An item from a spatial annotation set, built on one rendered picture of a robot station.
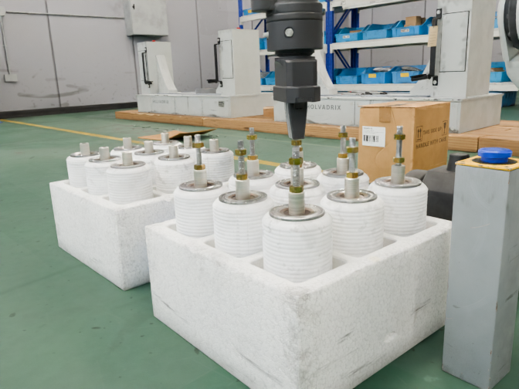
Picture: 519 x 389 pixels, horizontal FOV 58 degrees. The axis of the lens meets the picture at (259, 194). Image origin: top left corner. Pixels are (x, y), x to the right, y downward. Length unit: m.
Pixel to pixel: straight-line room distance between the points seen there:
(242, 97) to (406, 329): 3.46
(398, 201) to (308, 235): 0.22
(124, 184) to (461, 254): 0.68
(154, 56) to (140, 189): 4.26
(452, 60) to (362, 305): 2.29
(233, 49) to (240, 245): 3.43
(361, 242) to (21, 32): 6.58
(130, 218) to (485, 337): 0.68
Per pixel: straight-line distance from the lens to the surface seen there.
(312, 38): 0.75
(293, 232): 0.60
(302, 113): 0.77
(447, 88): 2.88
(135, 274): 1.06
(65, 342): 0.91
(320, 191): 0.78
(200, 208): 0.78
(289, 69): 0.74
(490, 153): 0.67
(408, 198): 0.78
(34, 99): 7.04
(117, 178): 1.04
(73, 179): 1.27
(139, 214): 1.02
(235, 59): 4.07
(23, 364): 0.88
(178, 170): 1.09
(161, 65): 5.24
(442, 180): 1.10
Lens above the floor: 0.44
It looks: 14 degrees down
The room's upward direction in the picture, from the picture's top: 2 degrees counter-clockwise
